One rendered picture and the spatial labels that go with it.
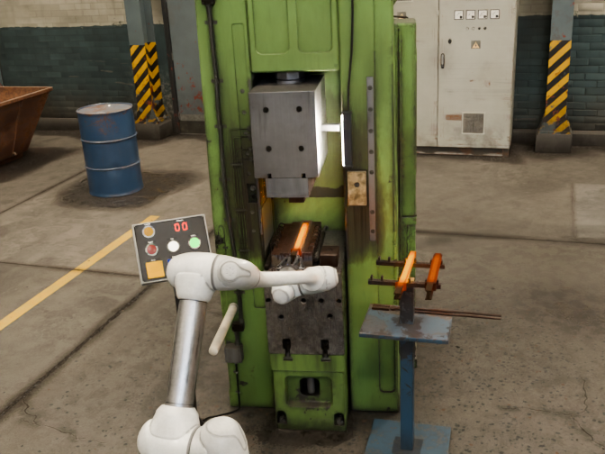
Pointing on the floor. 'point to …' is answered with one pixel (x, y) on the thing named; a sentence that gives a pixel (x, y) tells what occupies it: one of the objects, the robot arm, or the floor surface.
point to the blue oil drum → (110, 149)
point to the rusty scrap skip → (19, 118)
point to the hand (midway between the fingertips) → (294, 255)
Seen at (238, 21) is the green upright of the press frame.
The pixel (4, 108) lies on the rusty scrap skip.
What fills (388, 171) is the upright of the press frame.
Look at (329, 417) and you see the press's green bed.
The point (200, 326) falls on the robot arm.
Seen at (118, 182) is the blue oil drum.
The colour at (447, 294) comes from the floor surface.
